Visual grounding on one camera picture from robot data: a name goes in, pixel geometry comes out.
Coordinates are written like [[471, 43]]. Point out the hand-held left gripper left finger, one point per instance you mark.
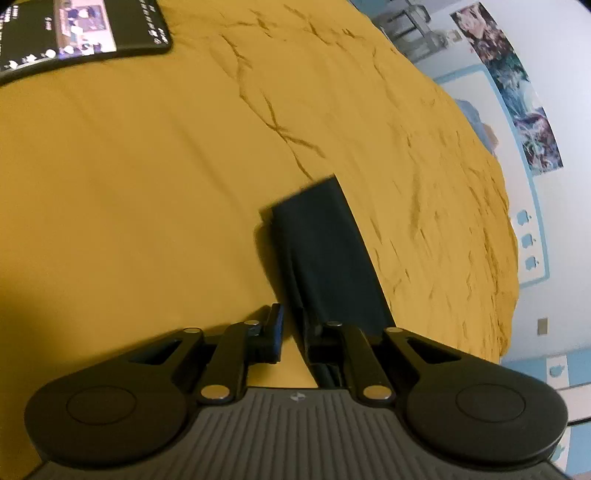
[[276, 328]]

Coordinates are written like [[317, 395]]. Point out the wall switch plate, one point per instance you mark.
[[543, 325]]

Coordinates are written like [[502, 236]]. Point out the black pants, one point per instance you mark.
[[323, 249]]

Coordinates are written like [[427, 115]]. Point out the black tablet with lit screen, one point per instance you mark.
[[69, 32]]

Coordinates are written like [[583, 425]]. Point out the colourful wall poster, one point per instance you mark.
[[540, 141], [478, 27], [512, 78]]

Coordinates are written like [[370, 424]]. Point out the yellow bed sheet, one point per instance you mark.
[[138, 194]]

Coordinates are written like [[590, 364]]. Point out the grey metal shelf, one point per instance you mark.
[[411, 25]]

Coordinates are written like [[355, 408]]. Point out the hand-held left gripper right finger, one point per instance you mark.
[[330, 338]]

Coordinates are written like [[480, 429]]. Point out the blue and white wardrobe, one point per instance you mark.
[[521, 184]]

